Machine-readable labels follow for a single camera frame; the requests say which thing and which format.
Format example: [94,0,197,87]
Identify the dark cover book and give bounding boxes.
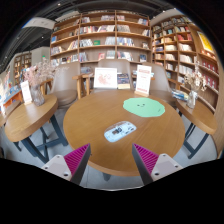
[116,72,131,90]

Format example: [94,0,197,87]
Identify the white sign on wooden base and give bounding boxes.
[134,64,153,98]

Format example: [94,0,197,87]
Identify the wooden side table, dark legs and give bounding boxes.
[4,93,69,164]
[175,98,218,160]

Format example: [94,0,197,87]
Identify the translucent pale blue computer mouse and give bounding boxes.
[103,120,138,143]

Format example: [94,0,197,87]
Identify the stack of colourful books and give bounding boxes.
[171,89,189,102]

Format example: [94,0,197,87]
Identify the glass vase with dried flowers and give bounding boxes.
[184,63,208,110]

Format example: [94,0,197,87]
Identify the beige wooden armchair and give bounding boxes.
[141,62,178,108]
[49,61,82,109]
[81,58,134,96]

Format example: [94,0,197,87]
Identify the wide wooden bookshelf unit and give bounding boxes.
[49,9,153,76]

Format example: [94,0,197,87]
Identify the white picture board, pink print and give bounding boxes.
[93,67,118,90]

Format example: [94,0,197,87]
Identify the green smiley mouse pad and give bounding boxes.
[122,97,166,118]

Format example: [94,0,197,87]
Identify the small white card stand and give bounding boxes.
[19,80,34,106]

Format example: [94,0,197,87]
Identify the white hanging ceiling panel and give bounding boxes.
[22,16,56,31]

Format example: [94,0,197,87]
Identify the curved wooden bookshelf unit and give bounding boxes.
[151,14,221,113]

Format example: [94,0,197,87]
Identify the glass vase with pink flowers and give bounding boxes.
[22,61,58,107]

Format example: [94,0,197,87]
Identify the distant wooden bookshelf unit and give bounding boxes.
[13,51,33,86]

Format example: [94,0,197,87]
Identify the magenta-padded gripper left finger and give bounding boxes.
[41,143,92,186]

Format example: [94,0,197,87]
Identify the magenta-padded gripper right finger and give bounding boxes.
[131,143,184,186]

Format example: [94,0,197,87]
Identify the book display stand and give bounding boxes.
[0,70,24,114]

